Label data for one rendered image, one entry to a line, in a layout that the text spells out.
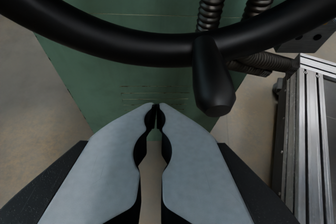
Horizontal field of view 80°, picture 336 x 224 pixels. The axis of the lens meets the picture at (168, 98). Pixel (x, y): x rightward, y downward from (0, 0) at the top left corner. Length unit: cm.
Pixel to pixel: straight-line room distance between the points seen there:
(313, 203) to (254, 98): 53
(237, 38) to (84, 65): 36
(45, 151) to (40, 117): 16
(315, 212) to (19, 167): 95
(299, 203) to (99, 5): 66
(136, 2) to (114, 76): 19
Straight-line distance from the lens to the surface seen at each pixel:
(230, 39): 16
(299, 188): 70
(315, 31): 44
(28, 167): 94
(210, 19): 22
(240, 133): 95
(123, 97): 55
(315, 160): 76
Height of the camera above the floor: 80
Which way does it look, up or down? 57 degrees down
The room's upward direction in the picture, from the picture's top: 8 degrees clockwise
